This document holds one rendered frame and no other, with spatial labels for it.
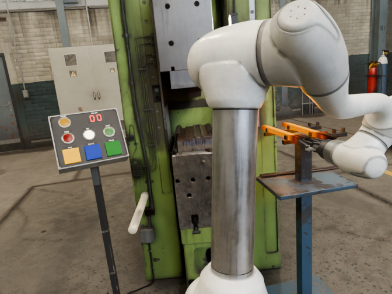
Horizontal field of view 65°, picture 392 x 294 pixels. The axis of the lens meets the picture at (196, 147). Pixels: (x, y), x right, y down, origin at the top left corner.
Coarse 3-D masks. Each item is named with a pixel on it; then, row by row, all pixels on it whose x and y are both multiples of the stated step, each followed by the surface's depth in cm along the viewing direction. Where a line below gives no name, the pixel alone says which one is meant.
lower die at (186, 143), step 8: (184, 128) 211; (192, 128) 202; (200, 128) 194; (184, 136) 183; (192, 136) 176; (208, 136) 172; (184, 144) 173; (192, 144) 173; (200, 144) 173; (208, 144) 173
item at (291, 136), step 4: (264, 128) 163; (268, 128) 158; (272, 128) 155; (276, 128) 154; (272, 132) 154; (276, 132) 149; (280, 132) 146; (284, 132) 143; (288, 132) 142; (288, 136) 138; (292, 136) 133; (300, 136) 128; (304, 136) 127; (308, 136) 126; (292, 140) 133; (308, 140) 125; (296, 144) 132
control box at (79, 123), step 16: (96, 112) 160; (112, 112) 163; (64, 128) 151; (80, 128) 154; (96, 128) 157; (112, 128) 160; (64, 144) 149; (80, 144) 151; (96, 160) 151; (112, 160) 156
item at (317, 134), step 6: (282, 126) 169; (294, 126) 156; (300, 126) 154; (306, 132) 145; (318, 132) 134; (324, 132) 134; (318, 138) 134; (324, 138) 132; (330, 138) 128; (336, 138) 126
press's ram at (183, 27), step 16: (160, 0) 155; (176, 0) 155; (192, 0) 156; (208, 0) 156; (160, 16) 157; (176, 16) 157; (192, 16) 157; (208, 16) 157; (160, 32) 159; (176, 32) 159; (192, 32) 159; (208, 32) 159; (160, 48) 161; (176, 48) 161; (160, 64) 162; (176, 64) 163
